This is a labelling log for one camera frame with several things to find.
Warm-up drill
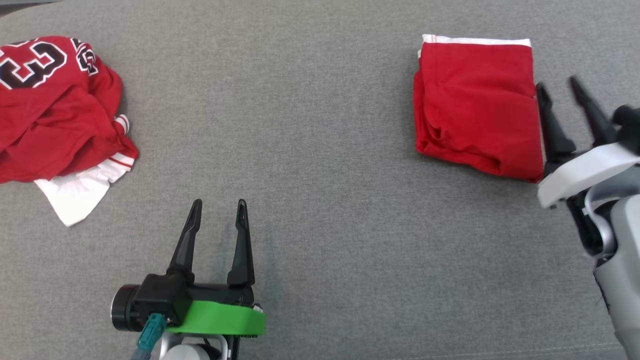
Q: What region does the grey fabric sofa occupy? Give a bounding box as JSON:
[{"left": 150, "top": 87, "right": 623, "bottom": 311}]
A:
[{"left": 0, "top": 0, "right": 640, "bottom": 360}]

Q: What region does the red shorts white hem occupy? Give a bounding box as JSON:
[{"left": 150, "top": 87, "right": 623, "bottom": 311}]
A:
[{"left": 413, "top": 34, "right": 546, "bottom": 183}]

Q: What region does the teal plug left camera cable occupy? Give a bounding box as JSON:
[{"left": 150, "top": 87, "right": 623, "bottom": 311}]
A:
[{"left": 131, "top": 313, "right": 167, "bottom": 360}]

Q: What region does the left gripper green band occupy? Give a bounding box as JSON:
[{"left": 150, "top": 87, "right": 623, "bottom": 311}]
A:
[{"left": 167, "top": 199, "right": 266, "bottom": 337}]

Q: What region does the red number print jersey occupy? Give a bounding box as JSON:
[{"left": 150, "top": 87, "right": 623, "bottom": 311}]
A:
[{"left": 0, "top": 35, "right": 140, "bottom": 227}]

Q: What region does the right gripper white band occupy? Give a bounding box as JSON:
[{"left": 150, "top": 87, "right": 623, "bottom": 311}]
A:
[{"left": 536, "top": 76, "right": 640, "bottom": 257}]

